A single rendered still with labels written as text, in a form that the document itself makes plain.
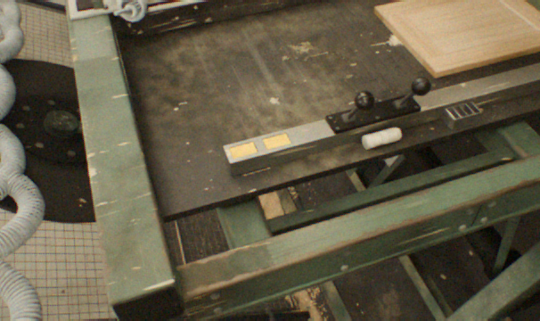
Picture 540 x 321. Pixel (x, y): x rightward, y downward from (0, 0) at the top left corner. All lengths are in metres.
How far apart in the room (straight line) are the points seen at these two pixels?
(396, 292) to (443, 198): 2.02
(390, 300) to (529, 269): 1.47
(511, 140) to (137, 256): 0.83
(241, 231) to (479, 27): 0.85
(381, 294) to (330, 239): 2.17
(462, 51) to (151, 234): 0.88
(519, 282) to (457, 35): 0.72
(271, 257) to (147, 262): 0.20
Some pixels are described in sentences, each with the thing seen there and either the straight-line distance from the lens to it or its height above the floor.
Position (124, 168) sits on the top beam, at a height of 1.91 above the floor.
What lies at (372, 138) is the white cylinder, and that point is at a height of 1.46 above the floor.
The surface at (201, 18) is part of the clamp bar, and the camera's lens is 1.40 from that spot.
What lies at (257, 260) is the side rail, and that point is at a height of 1.74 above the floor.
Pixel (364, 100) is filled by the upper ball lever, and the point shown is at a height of 1.56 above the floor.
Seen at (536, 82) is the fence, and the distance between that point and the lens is 1.28.
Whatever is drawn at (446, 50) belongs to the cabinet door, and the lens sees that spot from 1.33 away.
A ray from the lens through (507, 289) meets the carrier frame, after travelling 1.62.
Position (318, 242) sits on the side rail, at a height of 1.65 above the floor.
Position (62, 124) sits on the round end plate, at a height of 1.85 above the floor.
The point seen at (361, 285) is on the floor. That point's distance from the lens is 3.11.
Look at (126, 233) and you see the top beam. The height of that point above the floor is 1.93.
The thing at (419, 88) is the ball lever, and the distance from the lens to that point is 0.98.
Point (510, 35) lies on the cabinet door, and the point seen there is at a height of 1.01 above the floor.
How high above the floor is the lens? 2.19
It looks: 34 degrees down
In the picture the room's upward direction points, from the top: 82 degrees counter-clockwise
